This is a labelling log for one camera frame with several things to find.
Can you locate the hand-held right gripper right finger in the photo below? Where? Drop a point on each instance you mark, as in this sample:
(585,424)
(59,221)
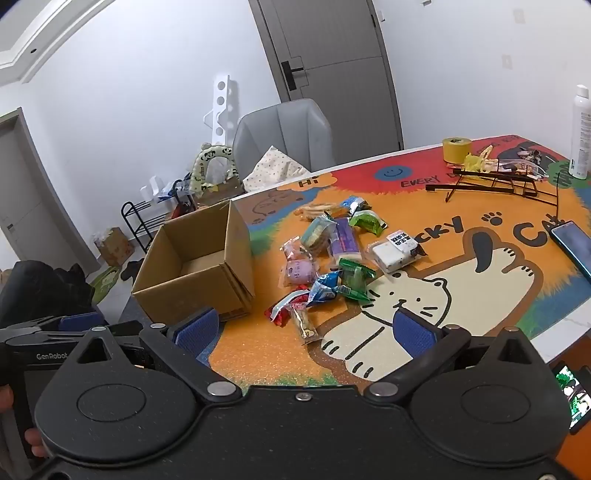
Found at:
(413,337)

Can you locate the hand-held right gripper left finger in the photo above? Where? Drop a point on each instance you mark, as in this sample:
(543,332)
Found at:
(198,330)

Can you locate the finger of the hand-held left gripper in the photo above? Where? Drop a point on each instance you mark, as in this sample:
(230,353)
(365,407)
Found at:
(78,321)

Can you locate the dark green snack packet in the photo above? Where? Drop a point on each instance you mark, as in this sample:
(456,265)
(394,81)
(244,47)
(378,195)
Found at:
(353,279)

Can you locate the white cake packet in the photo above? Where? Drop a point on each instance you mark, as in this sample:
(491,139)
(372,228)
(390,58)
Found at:
(390,256)

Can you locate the red snack packet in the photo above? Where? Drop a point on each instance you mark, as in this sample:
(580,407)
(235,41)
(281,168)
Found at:
(281,309)

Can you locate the brown cardboard box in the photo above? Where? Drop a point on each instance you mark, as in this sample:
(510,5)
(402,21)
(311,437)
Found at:
(240,249)

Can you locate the blue white snack packet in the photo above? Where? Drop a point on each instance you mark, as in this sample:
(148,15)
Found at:
(325,286)

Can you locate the clear snack stick packet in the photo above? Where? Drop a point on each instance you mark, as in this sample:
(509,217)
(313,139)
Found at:
(304,325)

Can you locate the purple round pastry packet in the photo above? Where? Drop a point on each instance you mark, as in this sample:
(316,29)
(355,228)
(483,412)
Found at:
(300,272)

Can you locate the purple snack packet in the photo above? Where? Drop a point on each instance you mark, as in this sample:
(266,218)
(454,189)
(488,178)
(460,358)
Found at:
(344,240)

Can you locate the bright green snack packet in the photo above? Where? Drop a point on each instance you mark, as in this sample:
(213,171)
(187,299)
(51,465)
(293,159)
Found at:
(367,221)

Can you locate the teal band cookie packet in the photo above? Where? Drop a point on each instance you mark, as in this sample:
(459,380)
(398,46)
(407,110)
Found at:
(316,233)

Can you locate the blue label snack packet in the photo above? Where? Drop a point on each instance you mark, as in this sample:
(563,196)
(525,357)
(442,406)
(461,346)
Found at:
(353,203)

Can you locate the person's left hand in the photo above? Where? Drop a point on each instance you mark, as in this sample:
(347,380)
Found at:
(34,441)

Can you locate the green floor mat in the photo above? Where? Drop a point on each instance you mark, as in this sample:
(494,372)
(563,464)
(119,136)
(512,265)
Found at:
(106,281)

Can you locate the colourful cat print table mat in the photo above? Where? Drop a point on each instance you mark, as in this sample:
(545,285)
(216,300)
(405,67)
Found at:
(461,295)

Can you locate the black slipper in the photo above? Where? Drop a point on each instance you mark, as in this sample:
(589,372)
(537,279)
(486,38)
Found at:
(131,270)

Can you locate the small printed cardboard box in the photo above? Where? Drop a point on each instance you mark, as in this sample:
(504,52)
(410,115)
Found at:
(115,247)

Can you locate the black metal shoe rack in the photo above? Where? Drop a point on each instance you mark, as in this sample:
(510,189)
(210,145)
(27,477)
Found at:
(150,229)

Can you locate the red dark object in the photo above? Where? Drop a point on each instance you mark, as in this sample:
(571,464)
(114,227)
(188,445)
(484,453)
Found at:
(178,211)

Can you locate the plain grey door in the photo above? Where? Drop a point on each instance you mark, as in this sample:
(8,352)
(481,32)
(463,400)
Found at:
(23,198)

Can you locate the brown box with yellow tape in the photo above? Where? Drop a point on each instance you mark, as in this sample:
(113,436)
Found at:
(221,191)

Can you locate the blue plastic bag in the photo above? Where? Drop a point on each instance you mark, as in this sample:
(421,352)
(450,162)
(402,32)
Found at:
(178,189)

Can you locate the white plastic object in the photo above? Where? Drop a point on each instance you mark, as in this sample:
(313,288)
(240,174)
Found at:
(150,187)

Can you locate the smartphone with bright screen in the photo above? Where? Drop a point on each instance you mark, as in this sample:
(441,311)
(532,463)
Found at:
(575,397)

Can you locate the cream dotted cushion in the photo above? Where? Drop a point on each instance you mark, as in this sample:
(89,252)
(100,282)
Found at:
(272,170)

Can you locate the black smartphone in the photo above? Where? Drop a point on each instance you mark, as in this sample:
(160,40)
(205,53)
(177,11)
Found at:
(575,244)

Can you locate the yellow tape roll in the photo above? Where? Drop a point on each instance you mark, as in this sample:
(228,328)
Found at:
(457,150)

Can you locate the clear bag of small items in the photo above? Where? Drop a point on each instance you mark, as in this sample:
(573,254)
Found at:
(526,161)

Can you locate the grey upholstered chair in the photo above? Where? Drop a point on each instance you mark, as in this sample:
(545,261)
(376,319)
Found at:
(286,129)

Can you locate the white rack with round holes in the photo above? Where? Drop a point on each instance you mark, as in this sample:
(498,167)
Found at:
(220,99)

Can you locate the white spray bottle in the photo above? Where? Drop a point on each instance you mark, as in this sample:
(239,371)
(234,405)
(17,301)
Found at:
(581,138)

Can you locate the grey door with black lock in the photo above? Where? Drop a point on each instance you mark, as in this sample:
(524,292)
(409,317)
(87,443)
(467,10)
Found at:
(332,83)

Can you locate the beige wall plate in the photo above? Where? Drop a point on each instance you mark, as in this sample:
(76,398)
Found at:
(507,61)

